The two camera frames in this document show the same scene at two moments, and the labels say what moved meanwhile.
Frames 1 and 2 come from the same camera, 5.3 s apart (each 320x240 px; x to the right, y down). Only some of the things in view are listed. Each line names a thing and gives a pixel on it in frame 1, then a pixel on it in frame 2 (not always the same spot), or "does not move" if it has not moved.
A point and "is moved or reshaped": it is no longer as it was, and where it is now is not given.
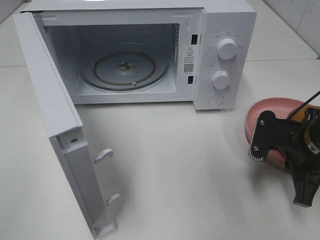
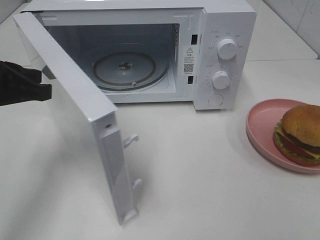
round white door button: (216, 100) does not move
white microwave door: (65, 128) -> (85, 114)
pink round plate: (282, 108) is moved or reshaped
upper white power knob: (226, 48) does not move
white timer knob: (221, 80) does not move
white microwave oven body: (202, 53) does not move
